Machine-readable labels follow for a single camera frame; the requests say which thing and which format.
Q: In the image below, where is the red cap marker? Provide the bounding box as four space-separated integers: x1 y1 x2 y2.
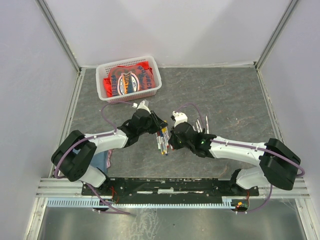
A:
196 119 203 133

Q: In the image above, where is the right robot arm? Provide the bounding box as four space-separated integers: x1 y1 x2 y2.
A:
169 122 302 196

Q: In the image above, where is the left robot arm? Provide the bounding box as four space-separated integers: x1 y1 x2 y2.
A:
51 109 168 195

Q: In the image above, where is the white plastic basket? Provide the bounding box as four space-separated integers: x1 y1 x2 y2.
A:
95 56 162 103

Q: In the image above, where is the orange printed shirt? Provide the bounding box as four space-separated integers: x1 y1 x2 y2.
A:
103 61 156 98

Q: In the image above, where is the blue and pink cloth pile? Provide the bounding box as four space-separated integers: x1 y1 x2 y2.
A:
90 149 113 174

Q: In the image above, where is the small circuit board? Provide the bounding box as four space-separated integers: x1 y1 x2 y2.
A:
235 201 249 212

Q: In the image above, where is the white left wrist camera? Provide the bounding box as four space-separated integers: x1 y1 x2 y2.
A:
132 99 151 113

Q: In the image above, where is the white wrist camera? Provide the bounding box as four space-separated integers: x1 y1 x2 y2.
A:
171 111 188 127
132 99 151 113

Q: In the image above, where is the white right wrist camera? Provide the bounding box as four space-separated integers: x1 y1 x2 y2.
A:
171 111 188 127

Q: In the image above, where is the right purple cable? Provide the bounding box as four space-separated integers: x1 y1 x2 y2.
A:
174 102 306 215

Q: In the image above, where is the purple cable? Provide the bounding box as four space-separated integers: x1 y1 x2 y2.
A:
174 102 306 215
54 100 138 216

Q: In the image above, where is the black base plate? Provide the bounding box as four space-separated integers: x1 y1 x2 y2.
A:
94 177 259 197

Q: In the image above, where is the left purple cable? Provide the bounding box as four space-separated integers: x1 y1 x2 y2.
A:
54 100 138 216

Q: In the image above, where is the light blue cable duct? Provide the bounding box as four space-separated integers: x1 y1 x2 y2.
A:
46 196 237 208

